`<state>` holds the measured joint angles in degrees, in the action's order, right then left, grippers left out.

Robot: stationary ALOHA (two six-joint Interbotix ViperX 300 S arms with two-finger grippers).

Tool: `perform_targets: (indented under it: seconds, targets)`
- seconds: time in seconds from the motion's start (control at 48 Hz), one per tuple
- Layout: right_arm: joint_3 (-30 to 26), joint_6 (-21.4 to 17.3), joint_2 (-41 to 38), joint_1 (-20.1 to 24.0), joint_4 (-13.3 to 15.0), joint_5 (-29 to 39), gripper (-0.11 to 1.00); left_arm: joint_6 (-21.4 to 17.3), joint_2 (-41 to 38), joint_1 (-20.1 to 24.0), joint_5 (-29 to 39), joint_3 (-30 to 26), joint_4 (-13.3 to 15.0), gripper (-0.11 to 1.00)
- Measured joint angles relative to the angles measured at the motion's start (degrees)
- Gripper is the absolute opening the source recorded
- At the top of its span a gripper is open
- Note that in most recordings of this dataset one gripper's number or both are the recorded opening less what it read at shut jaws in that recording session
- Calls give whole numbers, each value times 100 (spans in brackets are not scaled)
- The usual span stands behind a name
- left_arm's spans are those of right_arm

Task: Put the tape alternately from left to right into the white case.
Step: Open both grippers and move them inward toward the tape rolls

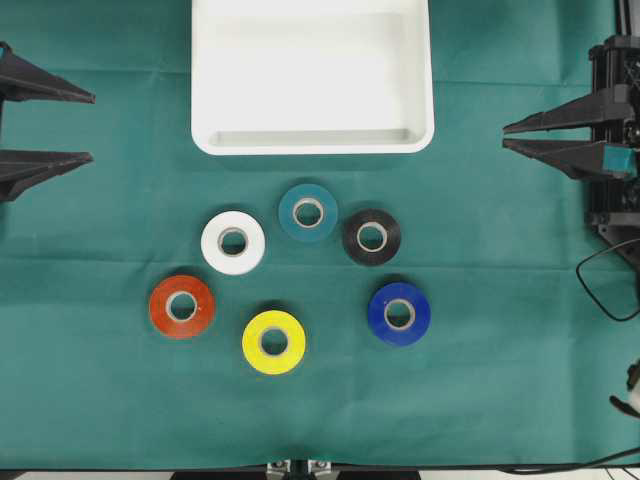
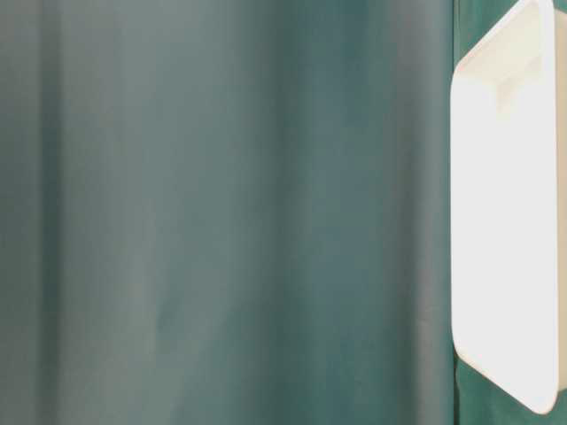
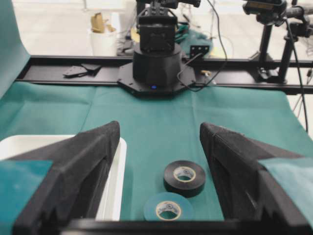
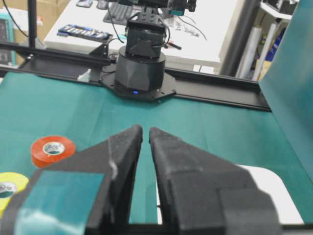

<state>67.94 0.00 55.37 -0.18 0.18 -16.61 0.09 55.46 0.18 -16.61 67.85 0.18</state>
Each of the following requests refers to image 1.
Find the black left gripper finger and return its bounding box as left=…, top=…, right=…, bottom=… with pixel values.
left=1, top=150, right=93, bottom=202
left=1, top=41, right=96, bottom=104

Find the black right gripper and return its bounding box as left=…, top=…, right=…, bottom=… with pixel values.
left=502, top=35, right=639, bottom=272

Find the red tape roll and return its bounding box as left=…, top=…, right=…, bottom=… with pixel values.
left=148, top=275, right=216, bottom=340

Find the white tape roll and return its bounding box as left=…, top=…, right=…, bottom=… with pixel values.
left=201, top=211, right=266, bottom=275

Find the black tape roll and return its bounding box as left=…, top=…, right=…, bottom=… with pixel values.
left=342, top=208, right=402, bottom=266

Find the teal tape roll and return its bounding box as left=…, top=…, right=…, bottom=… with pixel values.
left=278, top=183, right=339, bottom=243

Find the yellow tape roll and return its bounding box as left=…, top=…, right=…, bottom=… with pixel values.
left=242, top=310, right=306, bottom=375

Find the white plastic case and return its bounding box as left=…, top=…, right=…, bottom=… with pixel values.
left=191, top=1, right=435, bottom=156

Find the blue tape roll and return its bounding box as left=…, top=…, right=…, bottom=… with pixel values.
left=368, top=282, right=431, bottom=347

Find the green table cloth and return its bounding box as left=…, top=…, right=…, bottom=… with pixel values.
left=1, top=1, right=639, bottom=470

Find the white object at edge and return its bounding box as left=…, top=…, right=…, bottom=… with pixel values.
left=609, top=363, right=640, bottom=418

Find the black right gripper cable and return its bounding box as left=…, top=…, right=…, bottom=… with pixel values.
left=575, top=237, right=640, bottom=322

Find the aluminium frame post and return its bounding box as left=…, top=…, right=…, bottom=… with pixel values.
left=614, top=0, right=640, bottom=37

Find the black cable bottom right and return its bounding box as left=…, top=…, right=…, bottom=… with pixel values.
left=497, top=447, right=640, bottom=475

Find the metal bracket at table edge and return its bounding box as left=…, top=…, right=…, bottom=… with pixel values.
left=266, top=459, right=332, bottom=480

